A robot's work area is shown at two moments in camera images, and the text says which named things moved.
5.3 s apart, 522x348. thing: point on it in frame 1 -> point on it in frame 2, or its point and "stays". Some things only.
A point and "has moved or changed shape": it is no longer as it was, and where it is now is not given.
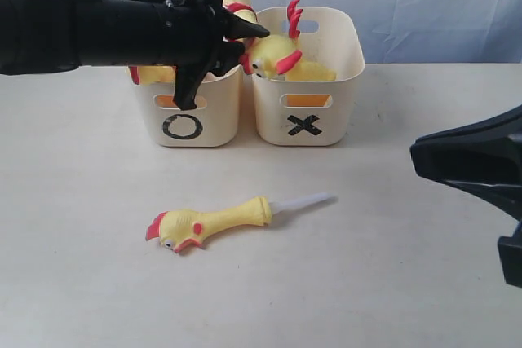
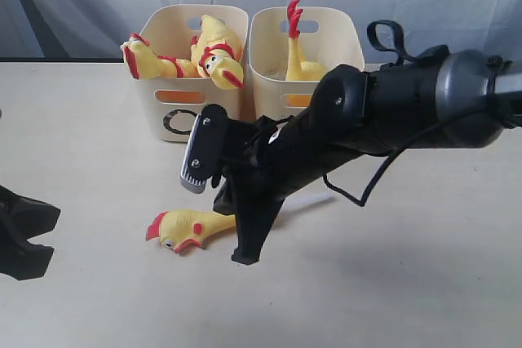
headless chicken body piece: (306, 71) stays
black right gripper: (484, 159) -> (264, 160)
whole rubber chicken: (263, 58) has moved or changed shape
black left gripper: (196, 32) -> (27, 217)
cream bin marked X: (315, 112) stays
